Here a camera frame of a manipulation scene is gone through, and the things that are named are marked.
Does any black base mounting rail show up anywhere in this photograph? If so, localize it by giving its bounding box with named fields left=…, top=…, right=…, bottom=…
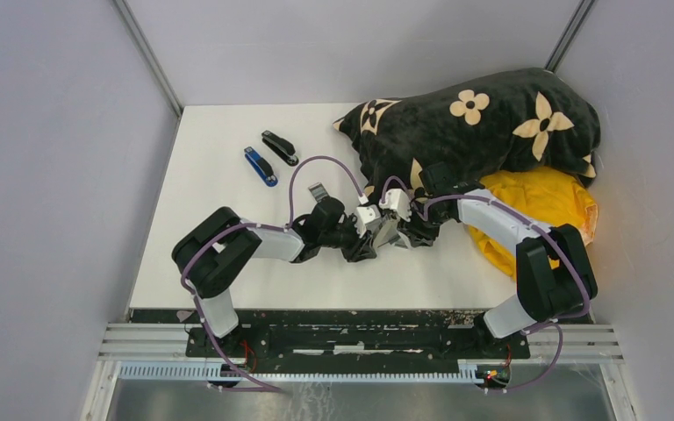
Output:
left=129, top=309, right=595, bottom=376

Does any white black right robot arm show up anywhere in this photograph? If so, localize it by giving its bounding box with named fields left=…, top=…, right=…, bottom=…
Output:
left=398, top=162, right=598, bottom=358

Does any blue stapler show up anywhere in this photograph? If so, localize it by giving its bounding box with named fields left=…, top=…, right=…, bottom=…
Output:
left=243, top=146, right=278, bottom=187

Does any beige stapler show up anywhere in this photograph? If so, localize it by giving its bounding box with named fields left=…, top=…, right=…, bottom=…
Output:
left=372, top=212, right=404, bottom=250

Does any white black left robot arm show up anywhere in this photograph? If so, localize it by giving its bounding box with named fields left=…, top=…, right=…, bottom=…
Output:
left=171, top=196, right=381, bottom=357

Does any black stapler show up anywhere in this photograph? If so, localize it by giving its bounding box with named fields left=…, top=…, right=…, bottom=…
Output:
left=261, top=131, right=299, bottom=167

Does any black floral plush pillow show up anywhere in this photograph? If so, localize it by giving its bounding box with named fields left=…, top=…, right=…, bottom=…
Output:
left=333, top=68, right=601, bottom=201

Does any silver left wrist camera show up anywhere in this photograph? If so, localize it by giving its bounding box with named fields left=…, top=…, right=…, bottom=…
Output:
left=354, top=205, right=382, bottom=237

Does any staple box with staples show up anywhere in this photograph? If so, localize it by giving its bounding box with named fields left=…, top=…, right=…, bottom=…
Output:
left=308, top=182, right=329, bottom=203

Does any yellow crumpled cloth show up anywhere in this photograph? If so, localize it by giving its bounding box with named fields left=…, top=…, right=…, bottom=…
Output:
left=467, top=167, right=599, bottom=282

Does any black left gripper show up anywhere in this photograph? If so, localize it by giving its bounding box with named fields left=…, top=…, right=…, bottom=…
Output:
left=319, top=213, right=376, bottom=261

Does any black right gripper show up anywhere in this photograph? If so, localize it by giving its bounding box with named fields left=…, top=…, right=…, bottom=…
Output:
left=398, top=198, right=451, bottom=247

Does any white slotted cable duct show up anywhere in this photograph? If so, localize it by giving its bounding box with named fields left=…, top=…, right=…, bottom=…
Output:
left=117, top=359, right=513, bottom=386

